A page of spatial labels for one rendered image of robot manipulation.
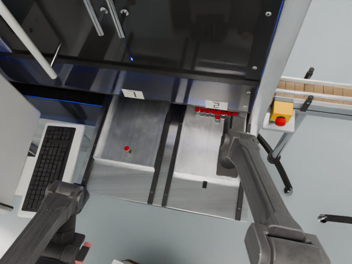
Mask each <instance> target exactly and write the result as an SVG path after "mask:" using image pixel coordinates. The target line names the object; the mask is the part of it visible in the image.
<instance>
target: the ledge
mask: <svg viewBox="0 0 352 264"><path fill-rule="evenodd" d="M270 111H271V106H269V108H268V111H267V113H266V116H265V118H264V120H263V123H262V129H264V130H271V131H278V132H283V133H290V134H293V133H294V122H295V109H293V115H292V117H291V119H290V120H289V122H288V123H286V124H285V125H284V126H277V125H276V124H275V122H274V121H270Z"/></svg>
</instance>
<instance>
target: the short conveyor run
mask: <svg viewBox="0 0 352 264"><path fill-rule="evenodd" d="M313 72H314V68H313V67H310V68H309V71H307V73H306V75H305V77H304V78H303V79H301V78H292V77H286V76H281V79H280V81H279V84H278V86H277V89H276V91H275V93H274V96H276V97H284V98H292V99H294V101H293V109H295V113H296V114H304V115H312V116H319V117H328V118H335V119H343V120H351V121H352V84H346V83H337V82H328V81H319V80H310V78H311V76H312V75H313Z"/></svg>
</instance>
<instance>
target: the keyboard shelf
mask: <svg viewBox="0 0 352 264"><path fill-rule="evenodd" d="M47 126H61V127H75V128H76V130H75V134H74V138H73V142H72V146H71V149H70V153H69V157H68V160H67V164H66V167H65V171H64V175H63V178H62V181H63V182H67V183H72V179H73V175H74V172H75V167H76V163H77V160H78V157H79V153H80V149H81V144H82V141H83V137H84V133H85V129H86V127H85V126H84V125H77V124H63V123H50V122H47V123H46V125H45V128H44V130H43V133H42V137H41V140H40V143H39V147H38V150H37V153H36V156H35V157H28V156H27V158H26V161H25V164H24V167H23V170H22V172H21V175H20V178H19V182H18V185H17V188H16V191H15V194H14V195H18V196H23V197H22V200H21V203H20V206H19V209H18V212H17V216H18V217H24V218H33V217H34V215H35V214H36V212H28V211H22V210H21V208H22V206H23V202H24V199H25V196H26V193H27V190H28V187H29V183H30V180H31V177H32V173H33V171H34V168H35V164H36V161H37V158H38V155H39V151H40V148H41V145H42V142H43V139H44V136H45V133H46V130H47Z"/></svg>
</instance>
